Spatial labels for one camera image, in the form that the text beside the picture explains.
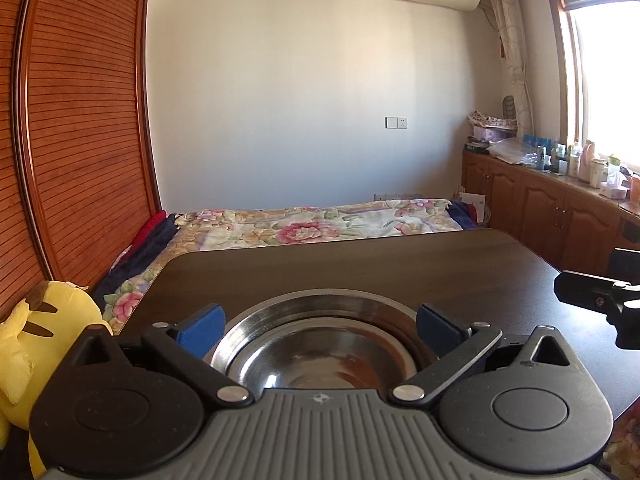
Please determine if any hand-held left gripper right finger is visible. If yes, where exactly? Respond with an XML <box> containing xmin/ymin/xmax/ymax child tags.
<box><xmin>390</xmin><ymin>303</ymin><xmax>572</xmax><ymax>408</ymax></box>

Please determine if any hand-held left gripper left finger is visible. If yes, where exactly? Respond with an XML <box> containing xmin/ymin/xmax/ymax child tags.
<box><xmin>62</xmin><ymin>303</ymin><xmax>255</xmax><ymax>408</ymax></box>

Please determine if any large steel bowl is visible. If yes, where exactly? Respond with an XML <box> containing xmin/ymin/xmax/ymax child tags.
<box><xmin>210</xmin><ymin>287</ymin><xmax>438</xmax><ymax>396</ymax></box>

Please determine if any floral cloth bundle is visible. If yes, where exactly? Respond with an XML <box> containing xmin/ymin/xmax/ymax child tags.
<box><xmin>467</xmin><ymin>111</ymin><xmax>518</xmax><ymax>129</ymax></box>

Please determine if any pink box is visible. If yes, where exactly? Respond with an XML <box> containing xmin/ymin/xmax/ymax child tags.
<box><xmin>472</xmin><ymin>126</ymin><xmax>518</xmax><ymax>142</ymax></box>

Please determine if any wooden framed window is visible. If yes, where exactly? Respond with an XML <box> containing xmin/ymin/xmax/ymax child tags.
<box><xmin>540</xmin><ymin>0</ymin><xmax>640</xmax><ymax>171</ymax></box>

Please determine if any row of toiletry bottles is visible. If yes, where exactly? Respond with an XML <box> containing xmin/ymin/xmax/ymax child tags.
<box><xmin>522</xmin><ymin>132</ymin><xmax>640</xmax><ymax>196</ymax></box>

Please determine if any white paper bag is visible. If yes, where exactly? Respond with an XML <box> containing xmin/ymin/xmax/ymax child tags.
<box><xmin>457</xmin><ymin>191</ymin><xmax>487</xmax><ymax>224</ymax></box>

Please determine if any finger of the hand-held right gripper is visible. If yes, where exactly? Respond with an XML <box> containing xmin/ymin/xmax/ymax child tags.
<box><xmin>607</xmin><ymin>248</ymin><xmax>640</xmax><ymax>287</ymax></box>
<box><xmin>553</xmin><ymin>270</ymin><xmax>640</xmax><ymax>313</ymax></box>

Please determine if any clear plastic bag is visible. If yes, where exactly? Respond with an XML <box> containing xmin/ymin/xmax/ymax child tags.
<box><xmin>487</xmin><ymin>137</ymin><xmax>541</xmax><ymax>165</ymax></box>

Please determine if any red and navy cloth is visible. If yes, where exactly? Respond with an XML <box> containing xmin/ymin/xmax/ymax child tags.
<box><xmin>92</xmin><ymin>210</ymin><xmax>181</xmax><ymax>302</ymax></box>

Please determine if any wooden louvred wardrobe door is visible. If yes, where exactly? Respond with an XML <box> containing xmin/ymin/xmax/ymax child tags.
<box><xmin>0</xmin><ymin>0</ymin><xmax>51</xmax><ymax>311</ymax></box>
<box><xmin>12</xmin><ymin>0</ymin><xmax>167</xmax><ymax>291</ymax></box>

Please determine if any navy blanket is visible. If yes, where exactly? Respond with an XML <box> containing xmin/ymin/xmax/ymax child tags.
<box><xmin>447</xmin><ymin>201</ymin><xmax>484</xmax><ymax>231</ymax></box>

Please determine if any yellow plush toy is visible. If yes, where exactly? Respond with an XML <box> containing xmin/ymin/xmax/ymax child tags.
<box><xmin>0</xmin><ymin>280</ymin><xmax>113</xmax><ymax>478</ymax></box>

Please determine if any red floral cloth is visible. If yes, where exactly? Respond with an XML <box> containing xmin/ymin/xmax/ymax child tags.
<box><xmin>602</xmin><ymin>400</ymin><xmax>640</xmax><ymax>472</ymax></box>

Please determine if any patterned cream curtain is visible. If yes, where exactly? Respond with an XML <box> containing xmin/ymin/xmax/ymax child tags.
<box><xmin>482</xmin><ymin>0</ymin><xmax>535</xmax><ymax>136</ymax></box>

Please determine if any wooden cabinet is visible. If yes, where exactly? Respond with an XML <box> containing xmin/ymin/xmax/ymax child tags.
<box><xmin>461</xmin><ymin>150</ymin><xmax>640</xmax><ymax>277</ymax></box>

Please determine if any white tissue box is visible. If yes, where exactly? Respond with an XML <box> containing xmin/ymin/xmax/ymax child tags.
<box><xmin>599</xmin><ymin>180</ymin><xmax>630</xmax><ymax>202</ymax></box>

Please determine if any floral bed blanket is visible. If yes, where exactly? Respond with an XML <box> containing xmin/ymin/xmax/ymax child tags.
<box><xmin>102</xmin><ymin>199</ymin><xmax>466</xmax><ymax>336</ymax></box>

